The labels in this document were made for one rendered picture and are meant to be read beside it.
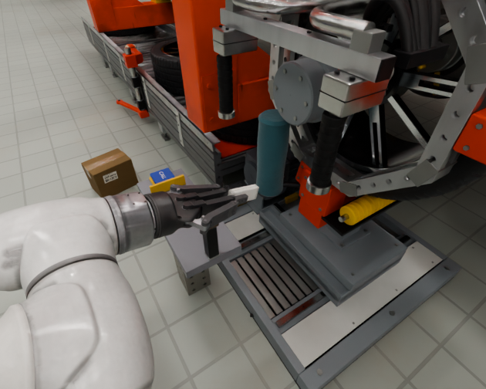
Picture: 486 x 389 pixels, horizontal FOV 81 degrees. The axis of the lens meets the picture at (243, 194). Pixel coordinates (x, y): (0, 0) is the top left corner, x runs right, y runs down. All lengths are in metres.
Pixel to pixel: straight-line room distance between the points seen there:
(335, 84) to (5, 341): 0.45
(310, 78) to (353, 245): 0.74
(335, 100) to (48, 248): 0.41
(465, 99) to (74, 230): 0.60
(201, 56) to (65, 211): 0.76
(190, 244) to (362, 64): 0.61
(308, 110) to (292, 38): 0.14
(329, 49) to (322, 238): 0.81
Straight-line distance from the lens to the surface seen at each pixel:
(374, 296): 1.26
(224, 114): 0.75
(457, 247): 1.71
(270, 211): 1.34
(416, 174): 0.67
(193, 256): 0.80
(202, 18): 1.04
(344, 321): 1.17
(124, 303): 0.36
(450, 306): 1.47
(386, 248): 1.22
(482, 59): 0.58
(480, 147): 0.61
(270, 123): 0.77
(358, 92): 0.45
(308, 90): 0.59
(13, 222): 0.43
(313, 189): 0.52
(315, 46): 0.50
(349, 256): 1.14
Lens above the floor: 1.09
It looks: 42 degrees down
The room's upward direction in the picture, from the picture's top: straight up
